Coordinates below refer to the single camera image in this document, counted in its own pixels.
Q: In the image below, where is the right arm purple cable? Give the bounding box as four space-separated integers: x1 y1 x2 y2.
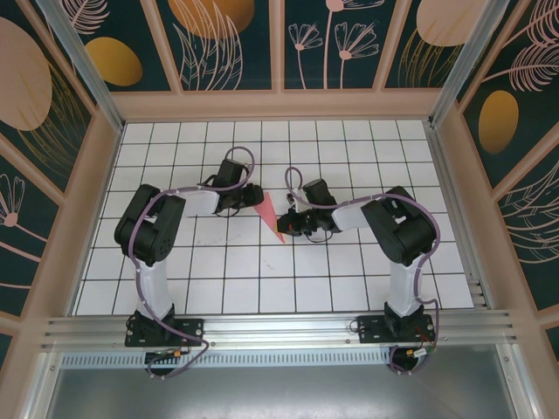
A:
285 166 440 377

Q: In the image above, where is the pink square paper sheet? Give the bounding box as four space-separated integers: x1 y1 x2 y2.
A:
254 191 287 244

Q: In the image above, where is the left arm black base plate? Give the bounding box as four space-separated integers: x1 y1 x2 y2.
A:
124 317 206 348

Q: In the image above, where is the long aluminium base rail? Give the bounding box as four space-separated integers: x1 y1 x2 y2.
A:
41 308 521 351

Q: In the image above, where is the slotted grey cable duct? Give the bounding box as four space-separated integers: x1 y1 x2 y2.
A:
60 352 394 368

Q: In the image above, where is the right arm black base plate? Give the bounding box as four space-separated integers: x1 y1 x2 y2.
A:
356 314 438 346

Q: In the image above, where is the aluminium corner post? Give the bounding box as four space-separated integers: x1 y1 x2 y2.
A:
426 0 513 128
35 0 127 133

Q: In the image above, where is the grey metal sheet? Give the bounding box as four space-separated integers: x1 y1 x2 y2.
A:
43 365 532 419

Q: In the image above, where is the aluminium table edge rail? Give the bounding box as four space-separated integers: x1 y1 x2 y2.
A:
425 121 499 312

